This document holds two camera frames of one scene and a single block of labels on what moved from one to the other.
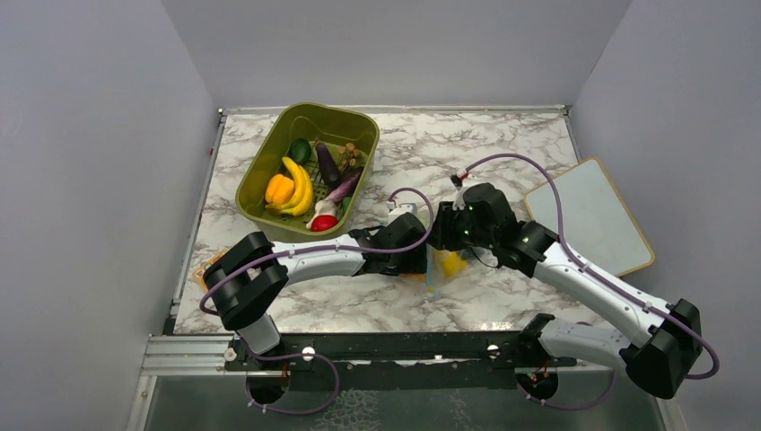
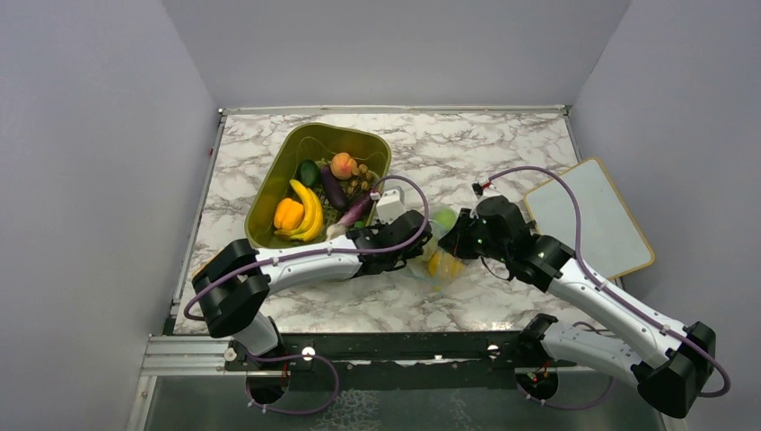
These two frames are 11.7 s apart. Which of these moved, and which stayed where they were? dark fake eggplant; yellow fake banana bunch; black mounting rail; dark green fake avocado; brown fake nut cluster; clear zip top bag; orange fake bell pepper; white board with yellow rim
Moved: orange fake bell pepper; brown fake nut cluster; yellow fake banana bunch; dark green fake avocado; clear zip top bag; dark fake eggplant
Stayed: white board with yellow rim; black mounting rail
